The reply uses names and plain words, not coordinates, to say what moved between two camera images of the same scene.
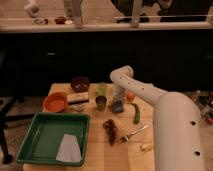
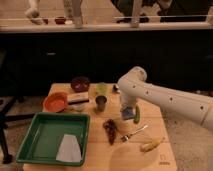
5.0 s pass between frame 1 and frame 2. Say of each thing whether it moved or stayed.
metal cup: stayed
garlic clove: stayed
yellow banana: stayed
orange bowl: stayed
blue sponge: moved
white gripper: moved
